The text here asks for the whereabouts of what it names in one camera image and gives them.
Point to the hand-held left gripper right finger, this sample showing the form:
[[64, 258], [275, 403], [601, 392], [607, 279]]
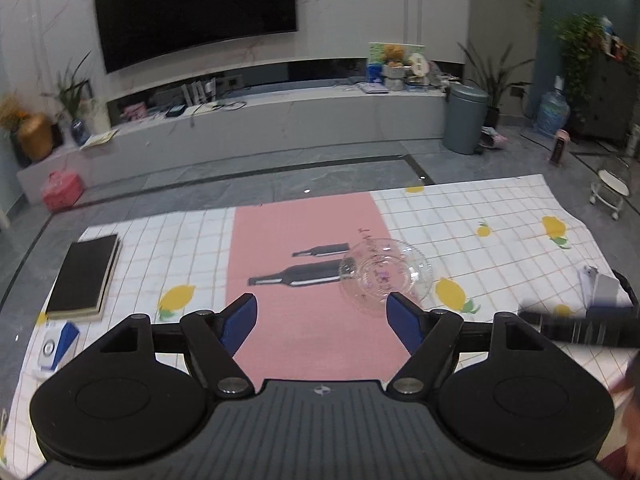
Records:
[[405, 320]]

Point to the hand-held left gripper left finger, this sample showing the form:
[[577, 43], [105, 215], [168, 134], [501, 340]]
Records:
[[239, 322]]

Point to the clear glass plate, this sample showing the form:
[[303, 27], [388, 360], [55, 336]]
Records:
[[385, 275]]

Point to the person's right hand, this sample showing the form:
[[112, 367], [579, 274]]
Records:
[[630, 395]]

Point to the lemon printed checked mat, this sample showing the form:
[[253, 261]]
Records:
[[310, 240]]

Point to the dark red cloth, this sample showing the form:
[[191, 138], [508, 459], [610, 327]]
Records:
[[622, 465]]

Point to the white wheeled stool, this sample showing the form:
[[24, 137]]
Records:
[[611, 185]]

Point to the black hardcover book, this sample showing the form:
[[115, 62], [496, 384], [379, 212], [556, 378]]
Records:
[[85, 277]]

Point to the pink space heater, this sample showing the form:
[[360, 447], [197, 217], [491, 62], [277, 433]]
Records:
[[560, 147]]

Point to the white and blue box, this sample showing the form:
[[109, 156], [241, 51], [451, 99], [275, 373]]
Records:
[[57, 350]]

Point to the pink slippers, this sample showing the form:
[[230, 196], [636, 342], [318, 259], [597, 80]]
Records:
[[494, 140]]

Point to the grey television console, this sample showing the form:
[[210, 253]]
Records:
[[280, 125]]

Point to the grey trash bin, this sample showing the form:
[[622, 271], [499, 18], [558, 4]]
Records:
[[465, 120]]

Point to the blue water bottle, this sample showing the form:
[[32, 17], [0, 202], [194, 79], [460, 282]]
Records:
[[552, 115]]

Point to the pink storage case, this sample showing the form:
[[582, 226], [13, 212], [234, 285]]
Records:
[[62, 192]]

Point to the small black box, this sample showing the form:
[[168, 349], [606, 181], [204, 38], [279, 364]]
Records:
[[175, 111]]

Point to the white router with antennas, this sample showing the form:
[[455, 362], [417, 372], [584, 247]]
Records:
[[197, 97]]

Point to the yellow papers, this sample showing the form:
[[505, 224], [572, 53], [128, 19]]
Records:
[[99, 139]]

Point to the pink photo card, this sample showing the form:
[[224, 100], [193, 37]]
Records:
[[135, 111]]

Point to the potted long-leaf plant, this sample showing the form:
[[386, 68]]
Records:
[[492, 90]]

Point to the blue vase with green plant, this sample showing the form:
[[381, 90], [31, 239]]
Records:
[[77, 130]]

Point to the brown teddy bear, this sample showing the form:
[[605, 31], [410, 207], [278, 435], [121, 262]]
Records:
[[393, 56]]

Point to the green picture board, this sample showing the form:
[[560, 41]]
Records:
[[376, 52]]

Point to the gold vase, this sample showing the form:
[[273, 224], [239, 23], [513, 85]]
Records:
[[36, 137]]

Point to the bushy green plant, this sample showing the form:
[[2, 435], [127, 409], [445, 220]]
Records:
[[580, 40]]

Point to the dark vase with dried flowers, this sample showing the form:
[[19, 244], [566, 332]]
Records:
[[12, 125]]

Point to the black television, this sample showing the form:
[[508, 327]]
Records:
[[195, 10]]

